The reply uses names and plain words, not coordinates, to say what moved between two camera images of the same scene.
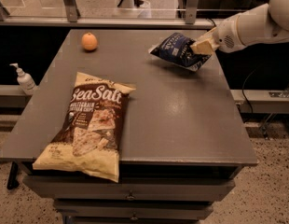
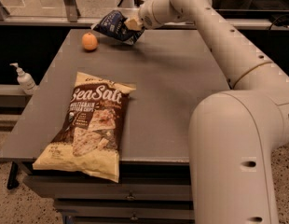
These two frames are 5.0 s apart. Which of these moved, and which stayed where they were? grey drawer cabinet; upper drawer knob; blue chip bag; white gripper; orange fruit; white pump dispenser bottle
Moved: blue chip bag; white gripper
Stayed: orange fruit; upper drawer knob; grey drawer cabinet; white pump dispenser bottle
